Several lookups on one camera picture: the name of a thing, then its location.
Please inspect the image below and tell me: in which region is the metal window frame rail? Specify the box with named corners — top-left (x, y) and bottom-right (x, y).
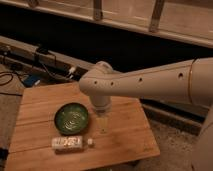
top-left (0, 0), bottom-right (213, 49)

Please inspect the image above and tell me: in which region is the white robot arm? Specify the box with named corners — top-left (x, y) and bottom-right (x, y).
top-left (79, 57), bottom-right (213, 171)

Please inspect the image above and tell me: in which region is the black cable on floor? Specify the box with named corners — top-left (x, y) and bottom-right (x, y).
top-left (0, 49), bottom-right (28, 98)

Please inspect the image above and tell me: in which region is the wooden table board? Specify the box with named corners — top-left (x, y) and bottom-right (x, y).
top-left (5, 83), bottom-right (160, 171)

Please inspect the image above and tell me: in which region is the black power adapter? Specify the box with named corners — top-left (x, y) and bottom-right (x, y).
top-left (35, 46), bottom-right (49, 55)

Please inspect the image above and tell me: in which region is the white labelled plastic bottle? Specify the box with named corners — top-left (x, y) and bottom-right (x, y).
top-left (51, 136), bottom-right (94, 150)

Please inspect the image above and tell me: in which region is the blue device on floor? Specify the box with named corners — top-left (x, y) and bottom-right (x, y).
top-left (23, 75), bottom-right (40, 87)

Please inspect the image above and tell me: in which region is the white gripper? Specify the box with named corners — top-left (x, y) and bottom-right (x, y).
top-left (90, 96), bottom-right (111, 133)

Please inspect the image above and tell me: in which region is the green ceramic bowl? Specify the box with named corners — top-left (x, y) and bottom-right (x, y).
top-left (54, 102), bottom-right (89, 135)

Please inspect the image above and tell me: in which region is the white plug connector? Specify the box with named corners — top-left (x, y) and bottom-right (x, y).
top-left (68, 66), bottom-right (76, 79)

